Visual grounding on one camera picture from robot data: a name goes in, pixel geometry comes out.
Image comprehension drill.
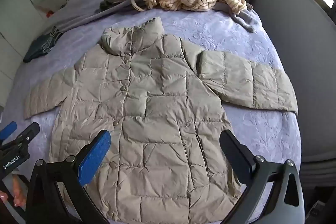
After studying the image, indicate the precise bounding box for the grey fleece blanket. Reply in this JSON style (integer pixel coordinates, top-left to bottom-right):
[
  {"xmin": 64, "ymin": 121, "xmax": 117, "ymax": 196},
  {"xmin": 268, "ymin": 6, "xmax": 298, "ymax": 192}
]
[{"xmin": 39, "ymin": 0, "xmax": 261, "ymax": 33}]

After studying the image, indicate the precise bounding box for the dark folded garment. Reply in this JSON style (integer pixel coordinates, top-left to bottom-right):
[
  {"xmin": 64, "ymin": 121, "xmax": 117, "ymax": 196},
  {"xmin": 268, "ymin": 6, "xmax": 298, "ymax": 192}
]
[{"xmin": 23, "ymin": 34, "xmax": 57, "ymax": 63}]

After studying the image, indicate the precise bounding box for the white wardrobe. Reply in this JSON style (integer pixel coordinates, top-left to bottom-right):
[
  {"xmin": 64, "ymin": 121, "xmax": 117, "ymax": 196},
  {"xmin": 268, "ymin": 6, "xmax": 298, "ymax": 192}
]
[{"xmin": 0, "ymin": 0, "xmax": 71, "ymax": 109}]

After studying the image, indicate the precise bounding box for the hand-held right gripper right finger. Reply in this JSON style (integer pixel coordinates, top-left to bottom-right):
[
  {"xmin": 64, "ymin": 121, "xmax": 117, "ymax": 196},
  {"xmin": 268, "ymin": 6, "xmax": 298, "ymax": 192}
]
[{"xmin": 219, "ymin": 130, "xmax": 305, "ymax": 224}]

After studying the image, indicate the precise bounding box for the lavender embossed bed blanket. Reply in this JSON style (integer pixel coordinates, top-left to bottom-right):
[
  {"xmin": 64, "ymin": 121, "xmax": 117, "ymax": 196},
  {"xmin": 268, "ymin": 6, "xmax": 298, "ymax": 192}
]
[{"xmin": 0, "ymin": 0, "xmax": 302, "ymax": 224}]

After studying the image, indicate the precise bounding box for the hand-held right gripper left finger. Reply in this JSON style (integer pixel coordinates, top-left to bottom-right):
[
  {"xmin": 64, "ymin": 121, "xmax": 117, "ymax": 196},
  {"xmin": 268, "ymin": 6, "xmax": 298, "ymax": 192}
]
[{"xmin": 25, "ymin": 130, "xmax": 112, "ymax": 224}]

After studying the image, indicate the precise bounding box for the person's left hand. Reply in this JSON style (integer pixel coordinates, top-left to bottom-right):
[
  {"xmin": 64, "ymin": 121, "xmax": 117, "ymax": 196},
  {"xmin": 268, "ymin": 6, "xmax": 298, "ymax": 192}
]
[{"xmin": 0, "ymin": 174, "xmax": 27, "ymax": 207}]

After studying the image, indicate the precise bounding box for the beige puffer jacket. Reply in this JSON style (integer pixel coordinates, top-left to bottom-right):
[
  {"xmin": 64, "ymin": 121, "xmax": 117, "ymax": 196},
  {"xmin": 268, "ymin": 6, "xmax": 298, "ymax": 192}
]
[{"xmin": 23, "ymin": 17, "xmax": 298, "ymax": 224}]

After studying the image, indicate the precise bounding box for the grey fringed scarf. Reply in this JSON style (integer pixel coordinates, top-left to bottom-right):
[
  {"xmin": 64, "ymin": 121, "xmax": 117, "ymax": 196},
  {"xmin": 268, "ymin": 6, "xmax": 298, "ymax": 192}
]
[{"xmin": 39, "ymin": 26, "xmax": 63, "ymax": 54}]

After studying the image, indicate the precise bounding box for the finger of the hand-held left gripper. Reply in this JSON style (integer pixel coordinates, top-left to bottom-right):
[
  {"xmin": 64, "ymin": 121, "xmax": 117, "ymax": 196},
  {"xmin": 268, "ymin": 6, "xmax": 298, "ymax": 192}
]
[
  {"xmin": 0, "ymin": 121, "xmax": 17, "ymax": 147},
  {"xmin": 0, "ymin": 122, "xmax": 40, "ymax": 152}
]

